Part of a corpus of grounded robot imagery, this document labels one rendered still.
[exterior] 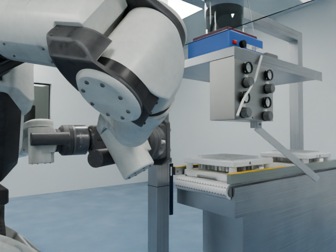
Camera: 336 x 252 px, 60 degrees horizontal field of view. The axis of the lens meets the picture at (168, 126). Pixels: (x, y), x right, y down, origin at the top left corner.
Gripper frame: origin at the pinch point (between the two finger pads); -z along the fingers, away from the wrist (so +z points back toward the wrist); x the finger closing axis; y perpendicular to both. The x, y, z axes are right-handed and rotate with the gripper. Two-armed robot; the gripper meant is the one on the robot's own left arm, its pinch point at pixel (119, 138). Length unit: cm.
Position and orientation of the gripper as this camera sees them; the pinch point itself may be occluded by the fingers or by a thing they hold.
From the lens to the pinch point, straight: 93.6
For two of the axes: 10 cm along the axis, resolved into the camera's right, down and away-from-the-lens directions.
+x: 0.1, 10.0, -0.2
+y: 5.2, -0.2, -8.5
